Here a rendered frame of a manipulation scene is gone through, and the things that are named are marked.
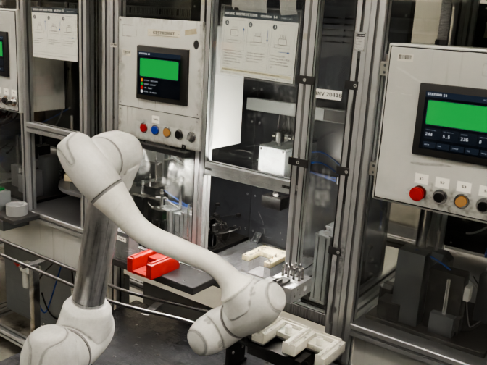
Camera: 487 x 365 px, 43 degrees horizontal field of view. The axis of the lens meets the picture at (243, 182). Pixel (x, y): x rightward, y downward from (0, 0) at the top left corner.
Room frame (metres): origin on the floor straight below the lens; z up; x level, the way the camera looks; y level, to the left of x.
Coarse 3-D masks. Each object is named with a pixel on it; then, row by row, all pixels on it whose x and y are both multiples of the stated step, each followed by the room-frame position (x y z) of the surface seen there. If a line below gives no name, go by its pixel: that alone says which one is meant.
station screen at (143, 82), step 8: (144, 56) 2.32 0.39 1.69; (152, 56) 2.29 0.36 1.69; (160, 56) 2.27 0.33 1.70; (168, 56) 2.25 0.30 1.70; (176, 56) 2.23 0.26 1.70; (144, 80) 2.32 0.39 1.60; (152, 80) 2.29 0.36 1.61; (160, 80) 2.27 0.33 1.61; (168, 80) 2.25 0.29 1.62; (176, 80) 2.23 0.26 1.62; (144, 88) 2.32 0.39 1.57; (152, 88) 2.29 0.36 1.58; (160, 88) 2.27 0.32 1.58; (168, 88) 2.25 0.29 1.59; (176, 88) 2.22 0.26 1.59; (160, 96) 2.27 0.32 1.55; (168, 96) 2.25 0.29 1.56; (176, 96) 2.22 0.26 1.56
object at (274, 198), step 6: (270, 192) 2.30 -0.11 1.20; (276, 192) 2.24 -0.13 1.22; (264, 198) 2.24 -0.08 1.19; (270, 198) 2.23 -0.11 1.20; (276, 198) 2.21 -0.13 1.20; (282, 198) 2.22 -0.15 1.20; (288, 198) 2.25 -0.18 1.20; (264, 204) 2.24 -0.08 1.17; (270, 204) 2.23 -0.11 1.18; (276, 204) 2.21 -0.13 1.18; (282, 204) 2.21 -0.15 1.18
